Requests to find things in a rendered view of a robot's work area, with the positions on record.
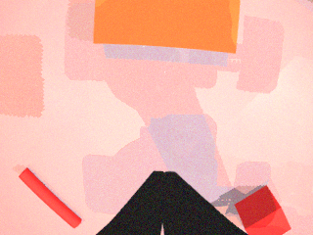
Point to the red cube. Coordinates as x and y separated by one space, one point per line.
261 214

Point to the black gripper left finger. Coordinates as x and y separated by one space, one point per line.
143 213

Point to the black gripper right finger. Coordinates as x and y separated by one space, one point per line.
186 212

